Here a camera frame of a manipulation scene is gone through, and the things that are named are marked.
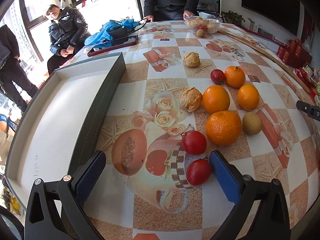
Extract large front orange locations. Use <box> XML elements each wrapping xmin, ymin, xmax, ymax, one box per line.
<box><xmin>205</xmin><ymin>111</ymin><xmax>242</xmax><ymax>146</ymax></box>

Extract husked physalis fruit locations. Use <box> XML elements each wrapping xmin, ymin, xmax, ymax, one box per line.
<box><xmin>179</xmin><ymin>87</ymin><xmax>202</xmax><ymax>112</ymax></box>
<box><xmin>183</xmin><ymin>52</ymin><xmax>201</xmax><ymax>68</ymax></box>

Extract green kiwi fruit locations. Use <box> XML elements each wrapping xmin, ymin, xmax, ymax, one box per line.
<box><xmin>242</xmin><ymin>112</ymin><xmax>263</xmax><ymax>135</ymax></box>

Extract red gift boxes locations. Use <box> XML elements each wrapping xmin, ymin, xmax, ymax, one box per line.
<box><xmin>277</xmin><ymin>39</ymin><xmax>312</xmax><ymax>68</ymax></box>

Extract back orange with stem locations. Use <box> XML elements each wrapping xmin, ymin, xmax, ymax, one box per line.
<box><xmin>225</xmin><ymin>66</ymin><xmax>246</xmax><ymax>88</ymax></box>

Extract dark green shallow box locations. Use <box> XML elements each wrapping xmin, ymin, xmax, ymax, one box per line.
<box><xmin>5</xmin><ymin>53</ymin><xmax>126</xmax><ymax>208</ymax></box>

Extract small dark red tomato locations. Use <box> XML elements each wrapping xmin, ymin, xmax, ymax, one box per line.
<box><xmin>210</xmin><ymin>69</ymin><xmax>226</xmax><ymax>85</ymax></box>

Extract potted green plant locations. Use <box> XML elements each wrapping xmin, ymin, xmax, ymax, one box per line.
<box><xmin>221</xmin><ymin>10</ymin><xmax>245</xmax><ymax>27</ymax></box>

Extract person in dark suit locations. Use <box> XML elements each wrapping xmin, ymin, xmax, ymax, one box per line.
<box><xmin>1</xmin><ymin>24</ymin><xmax>38</xmax><ymax>112</ymax></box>

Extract glass fruit bowl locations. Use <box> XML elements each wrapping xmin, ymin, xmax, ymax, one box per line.
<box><xmin>184</xmin><ymin>16</ymin><xmax>220</xmax><ymax>34</ymax></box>

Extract kiwi beside bowl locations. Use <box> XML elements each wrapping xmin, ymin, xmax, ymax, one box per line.
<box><xmin>196</xmin><ymin>29</ymin><xmax>206</xmax><ymax>37</ymax></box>

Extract blue plastic bag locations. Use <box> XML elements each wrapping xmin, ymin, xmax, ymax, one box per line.
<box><xmin>84</xmin><ymin>18</ymin><xmax>141</xmax><ymax>48</ymax></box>

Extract seated person puffy jacket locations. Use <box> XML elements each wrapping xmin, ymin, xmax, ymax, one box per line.
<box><xmin>45</xmin><ymin>4</ymin><xmax>90</xmax><ymax>74</ymax></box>

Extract phone in red case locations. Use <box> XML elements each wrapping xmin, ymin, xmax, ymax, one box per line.
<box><xmin>87</xmin><ymin>35</ymin><xmax>138</xmax><ymax>57</ymax></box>

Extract black wall television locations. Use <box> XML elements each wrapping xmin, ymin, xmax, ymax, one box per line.
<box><xmin>241</xmin><ymin>0</ymin><xmax>300</xmax><ymax>35</ymax></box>

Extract black pouch with cable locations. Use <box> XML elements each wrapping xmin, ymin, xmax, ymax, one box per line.
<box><xmin>108</xmin><ymin>19</ymin><xmax>148</xmax><ymax>40</ymax></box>

